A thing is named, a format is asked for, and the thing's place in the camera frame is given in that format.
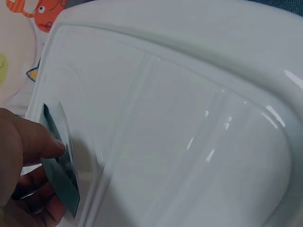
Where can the teal green card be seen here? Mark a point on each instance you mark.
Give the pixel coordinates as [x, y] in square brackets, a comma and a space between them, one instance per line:
[65, 184]

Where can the person's left hand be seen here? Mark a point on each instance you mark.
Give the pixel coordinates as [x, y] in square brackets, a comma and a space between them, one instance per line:
[21, 142]

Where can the white ceramic rectangular dish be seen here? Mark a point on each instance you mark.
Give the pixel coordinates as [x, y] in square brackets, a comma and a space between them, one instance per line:
[180, 123]

